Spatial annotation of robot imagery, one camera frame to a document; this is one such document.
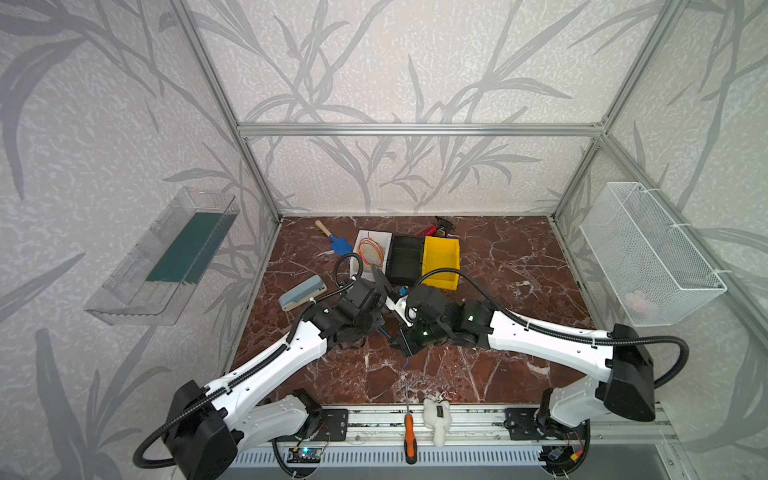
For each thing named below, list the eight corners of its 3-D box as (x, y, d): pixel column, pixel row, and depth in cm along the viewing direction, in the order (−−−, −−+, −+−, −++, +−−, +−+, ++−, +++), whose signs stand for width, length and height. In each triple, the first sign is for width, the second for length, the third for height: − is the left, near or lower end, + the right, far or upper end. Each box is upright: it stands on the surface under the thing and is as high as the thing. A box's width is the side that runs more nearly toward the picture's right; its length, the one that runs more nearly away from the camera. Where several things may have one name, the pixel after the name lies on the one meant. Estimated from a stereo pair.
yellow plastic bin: (423, 294, 100) (424, 282, 95) (421, 248, 113) (422, 236, 107) (462, 294, 100) (465, 282, 95) (455, 248, 113) (458, 236, 107)
